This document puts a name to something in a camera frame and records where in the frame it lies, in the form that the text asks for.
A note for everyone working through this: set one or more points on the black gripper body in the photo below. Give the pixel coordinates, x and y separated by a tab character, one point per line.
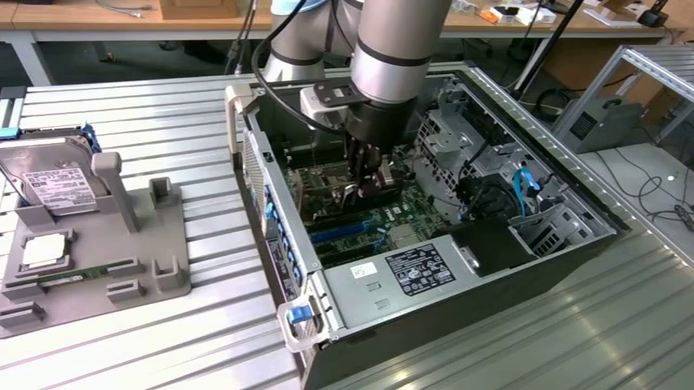
382	122

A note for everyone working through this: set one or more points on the graphics card with black fan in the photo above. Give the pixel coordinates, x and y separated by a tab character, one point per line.
324	183

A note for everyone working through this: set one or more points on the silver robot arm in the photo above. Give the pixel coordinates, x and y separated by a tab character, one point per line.
390	48

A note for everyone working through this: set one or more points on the green motherboard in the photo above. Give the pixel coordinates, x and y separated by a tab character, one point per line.
418	205

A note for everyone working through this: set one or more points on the thin metal locking lever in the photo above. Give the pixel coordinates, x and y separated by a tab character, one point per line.
314	152

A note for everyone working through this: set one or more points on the silver drive cage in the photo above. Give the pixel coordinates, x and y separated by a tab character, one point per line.
444	142

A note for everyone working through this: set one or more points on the silver chipset heatsink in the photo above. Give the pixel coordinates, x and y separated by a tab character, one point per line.
406	237

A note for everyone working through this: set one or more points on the black expansion slot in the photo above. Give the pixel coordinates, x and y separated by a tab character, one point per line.
331	224
352	256
347	246

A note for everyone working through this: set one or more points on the blue expansion slot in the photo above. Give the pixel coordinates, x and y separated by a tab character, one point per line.
336	233

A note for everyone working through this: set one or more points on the black plastic shroud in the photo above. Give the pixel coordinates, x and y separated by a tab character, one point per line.
487	248

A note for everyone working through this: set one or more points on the silver power supply unit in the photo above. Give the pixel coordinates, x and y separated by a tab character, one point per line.
358	300

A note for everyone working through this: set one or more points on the silver disk bay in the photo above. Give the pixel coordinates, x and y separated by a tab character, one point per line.
547	239

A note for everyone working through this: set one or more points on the black tripod pole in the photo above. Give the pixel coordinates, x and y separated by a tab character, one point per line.
547	44

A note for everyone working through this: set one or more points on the black open PC case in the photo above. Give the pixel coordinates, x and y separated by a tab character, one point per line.
434	325

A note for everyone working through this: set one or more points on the grey computer box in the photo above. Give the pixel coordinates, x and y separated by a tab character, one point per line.
607	126

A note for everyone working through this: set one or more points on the cardboard box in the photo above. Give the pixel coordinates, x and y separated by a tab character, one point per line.
189	10

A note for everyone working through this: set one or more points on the white flat box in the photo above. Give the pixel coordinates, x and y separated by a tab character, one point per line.
613	18

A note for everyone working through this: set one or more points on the grey parts rack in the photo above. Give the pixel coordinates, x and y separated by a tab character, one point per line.
92	260

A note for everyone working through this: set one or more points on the black webcam device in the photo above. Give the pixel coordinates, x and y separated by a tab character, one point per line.
653	18

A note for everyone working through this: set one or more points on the hard disk with blue rails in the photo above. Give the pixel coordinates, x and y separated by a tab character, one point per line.
48	174

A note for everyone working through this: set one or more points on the green RAM stick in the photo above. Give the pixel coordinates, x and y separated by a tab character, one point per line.
64	278

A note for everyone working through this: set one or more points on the silver CPU chip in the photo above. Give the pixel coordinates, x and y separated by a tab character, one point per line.
43	250

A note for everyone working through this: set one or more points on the wooden desk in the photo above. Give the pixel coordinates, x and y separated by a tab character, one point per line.
64	20

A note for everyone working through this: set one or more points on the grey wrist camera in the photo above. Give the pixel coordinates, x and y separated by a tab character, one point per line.
319	107

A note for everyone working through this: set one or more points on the aluminium profile frame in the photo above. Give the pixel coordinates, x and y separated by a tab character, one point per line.
655	65

